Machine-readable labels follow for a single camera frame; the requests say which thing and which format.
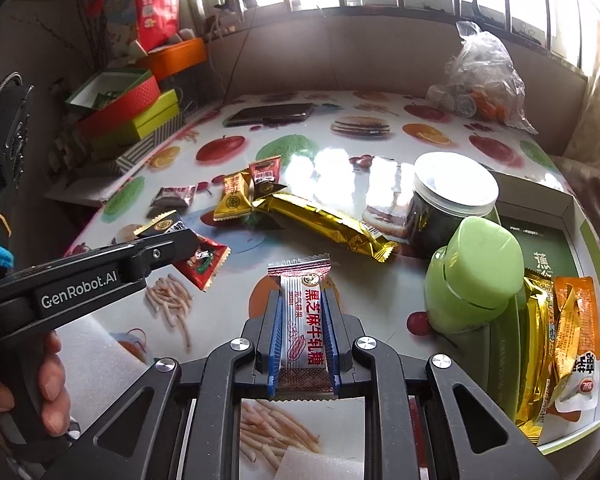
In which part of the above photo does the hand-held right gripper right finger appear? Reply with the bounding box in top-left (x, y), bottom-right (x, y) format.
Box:
top-left (322, 292), bottom-right (561, 480)

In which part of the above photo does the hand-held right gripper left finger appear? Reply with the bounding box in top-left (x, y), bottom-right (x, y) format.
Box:
top-left (42, 290), bottom-right (286, 480)

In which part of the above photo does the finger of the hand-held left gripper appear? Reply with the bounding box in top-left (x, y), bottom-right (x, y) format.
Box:
top-left (131, 232), bottom-right (201, 279)

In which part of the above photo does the black and gold candy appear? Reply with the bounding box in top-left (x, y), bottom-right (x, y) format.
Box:
top-left (134, 211), bottom-right (192, 239)

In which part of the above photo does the white and red candy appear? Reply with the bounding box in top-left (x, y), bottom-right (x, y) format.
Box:
top-left (266, 252), bottom-right (342, 402)

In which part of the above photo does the yellow candy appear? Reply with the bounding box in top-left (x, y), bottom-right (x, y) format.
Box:
top-left (213, 172), bottom-right (254, 224)

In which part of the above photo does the dark red candy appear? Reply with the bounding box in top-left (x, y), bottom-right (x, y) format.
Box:
top-left (248, 156), bottom-right (288, 197)

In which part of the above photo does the green cardboard box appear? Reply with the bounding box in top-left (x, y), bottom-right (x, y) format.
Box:
top-left (484, 170), bottom-right (600, 457)

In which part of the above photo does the orange snack packet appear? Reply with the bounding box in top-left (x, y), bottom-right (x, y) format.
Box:
top-left (549, 275), bottom-right (600, 413)

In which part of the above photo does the person's left hand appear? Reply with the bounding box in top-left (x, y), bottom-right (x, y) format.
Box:
top-left (0, 332), bottom-right (72, 430)

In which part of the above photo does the striped box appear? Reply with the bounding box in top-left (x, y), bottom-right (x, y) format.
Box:
top-left (114, 112), bottom-right (187, 172)

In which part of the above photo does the long gold snack bar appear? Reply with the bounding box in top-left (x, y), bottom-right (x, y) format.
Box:
top-left (251, 192), bottom-right (399, 264)

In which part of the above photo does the yellow-green box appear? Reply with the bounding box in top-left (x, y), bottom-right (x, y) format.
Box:
top-left (89, 89), bottom-right (181, 157)

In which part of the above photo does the green glass jar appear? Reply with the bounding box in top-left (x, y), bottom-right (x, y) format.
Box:
top-left (424, 219), bottom-right (526, 335)

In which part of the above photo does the red box with green inside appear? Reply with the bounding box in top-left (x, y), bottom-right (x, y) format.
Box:
top-left (64, 68), bottom-right (161, 137)

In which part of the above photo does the black smartphone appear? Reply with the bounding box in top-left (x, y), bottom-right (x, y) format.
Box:
top-left (223, 103), bottom-right (315, 127)

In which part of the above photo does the clear jar with white lid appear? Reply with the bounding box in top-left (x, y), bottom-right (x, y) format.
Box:
top-left (409, 152), bottom-right (501, 259)

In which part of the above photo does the orange box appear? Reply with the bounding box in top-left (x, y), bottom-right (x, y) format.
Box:
top-left (136, 37), bottom-right (209, 82)

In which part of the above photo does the colourful printed bag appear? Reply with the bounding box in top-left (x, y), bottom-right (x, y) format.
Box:
top-left (101, 0), bottom-right (142, 58)

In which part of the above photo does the red snack bag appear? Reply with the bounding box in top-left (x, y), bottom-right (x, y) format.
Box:
top-left (131, 0), bottom-right (184, 54)

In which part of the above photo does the clear plastic bag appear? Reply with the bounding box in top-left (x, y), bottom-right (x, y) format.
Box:
top-left (426, 21), bottom-right (539, 134)

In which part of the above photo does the patterned curtain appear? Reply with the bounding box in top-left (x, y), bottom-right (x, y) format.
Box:
top-left (561, 20), bottom-right (600, 223)

